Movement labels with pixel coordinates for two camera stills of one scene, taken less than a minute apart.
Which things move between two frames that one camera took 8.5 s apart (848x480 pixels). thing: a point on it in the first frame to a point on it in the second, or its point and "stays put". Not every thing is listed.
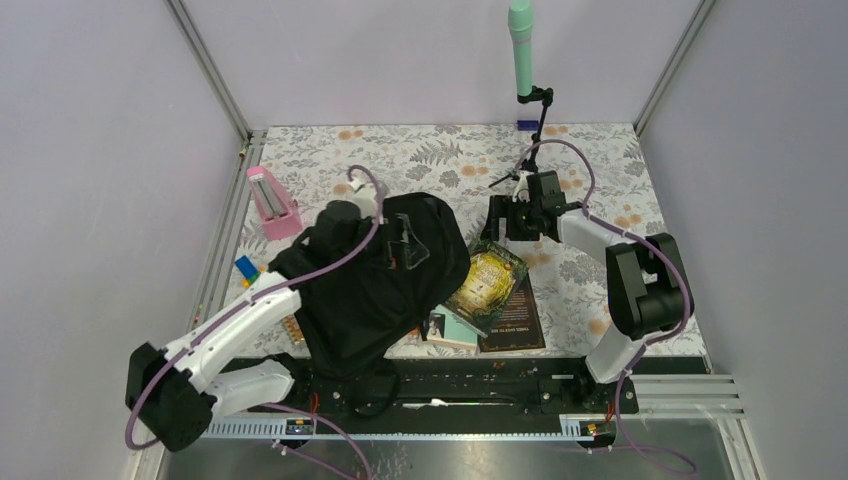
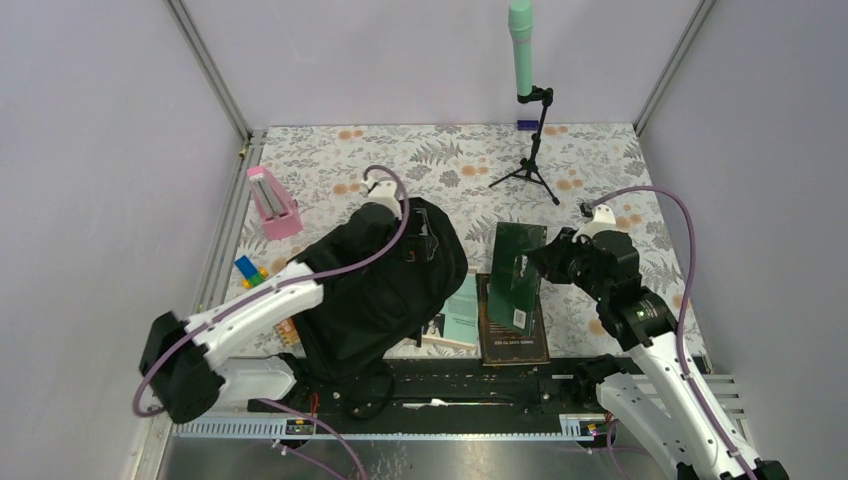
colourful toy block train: (249, 270) stays put
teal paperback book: (447, 325) stays put
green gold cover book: (493, 278) to (515, 279)
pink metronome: (279, 214) stays put
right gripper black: (503, 207) to (551, 256)
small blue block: (527, 124) stays put
